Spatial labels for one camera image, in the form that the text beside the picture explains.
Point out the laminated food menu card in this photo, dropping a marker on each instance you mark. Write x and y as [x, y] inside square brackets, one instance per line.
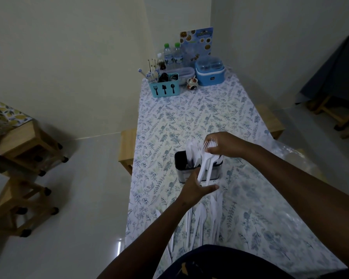
[199, 43]

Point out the clear plastic bag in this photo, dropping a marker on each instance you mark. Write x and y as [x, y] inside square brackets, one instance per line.
[293, 159]

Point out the blue cutlery caddy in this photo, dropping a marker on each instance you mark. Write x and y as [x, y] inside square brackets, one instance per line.
[164, 89]

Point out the person's right forearm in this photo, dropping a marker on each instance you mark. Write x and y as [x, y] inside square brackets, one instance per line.
[302, 197]

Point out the white plastic knives in holder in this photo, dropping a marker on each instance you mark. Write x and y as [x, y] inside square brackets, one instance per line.
[192, 153]

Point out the person's left hand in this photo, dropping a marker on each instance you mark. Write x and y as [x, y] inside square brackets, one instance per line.
[192, 191]

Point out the pile of white plastic cutlery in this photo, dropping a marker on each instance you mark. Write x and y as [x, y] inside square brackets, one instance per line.
[203, 220]

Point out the dark jar in caddy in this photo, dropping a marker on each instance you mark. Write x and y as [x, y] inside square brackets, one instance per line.
[163, 77]

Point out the metal cutlery holder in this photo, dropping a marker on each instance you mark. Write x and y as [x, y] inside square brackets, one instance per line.
[181, 171]

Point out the wooden chopsticks bunch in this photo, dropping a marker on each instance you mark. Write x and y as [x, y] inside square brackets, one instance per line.
[152, 68]

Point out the floral tablecloth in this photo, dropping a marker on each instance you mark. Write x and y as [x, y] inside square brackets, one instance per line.
[192, 119]

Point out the bundle of white plastic forks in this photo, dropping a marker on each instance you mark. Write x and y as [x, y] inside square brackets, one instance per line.
[204, 164]

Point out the blue condiment box clear lid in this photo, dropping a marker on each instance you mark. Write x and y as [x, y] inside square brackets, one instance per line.
[210, 74]

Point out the person's dark clothing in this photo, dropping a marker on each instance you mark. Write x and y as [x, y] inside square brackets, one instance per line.
[221, 262]

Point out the leaf print tablecloth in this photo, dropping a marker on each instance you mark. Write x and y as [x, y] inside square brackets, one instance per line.
[3, 119]

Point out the small patterned sauce cup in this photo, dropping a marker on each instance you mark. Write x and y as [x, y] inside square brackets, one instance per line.
[192, 83]

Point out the dark sauce bottle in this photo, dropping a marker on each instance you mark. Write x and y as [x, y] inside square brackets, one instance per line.
[161, 63]

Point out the clear plastic container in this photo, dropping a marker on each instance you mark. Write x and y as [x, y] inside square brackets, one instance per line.
[186, 74]

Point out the green-capped water bottle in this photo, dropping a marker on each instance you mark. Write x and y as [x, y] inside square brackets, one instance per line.
[178, 55]
[168, 56]

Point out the person's right hand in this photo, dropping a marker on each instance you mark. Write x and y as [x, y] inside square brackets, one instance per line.
[228, 145]

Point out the person's left forearm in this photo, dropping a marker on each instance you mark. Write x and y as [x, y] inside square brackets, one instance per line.
[151, 241]

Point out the dark grey cloth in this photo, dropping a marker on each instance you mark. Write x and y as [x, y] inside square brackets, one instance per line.
[334, 72]

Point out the person's right fingers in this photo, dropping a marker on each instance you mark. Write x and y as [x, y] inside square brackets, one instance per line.
[213, 145]

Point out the person's left thumb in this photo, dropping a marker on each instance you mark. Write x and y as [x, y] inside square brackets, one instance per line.
[210, 189]

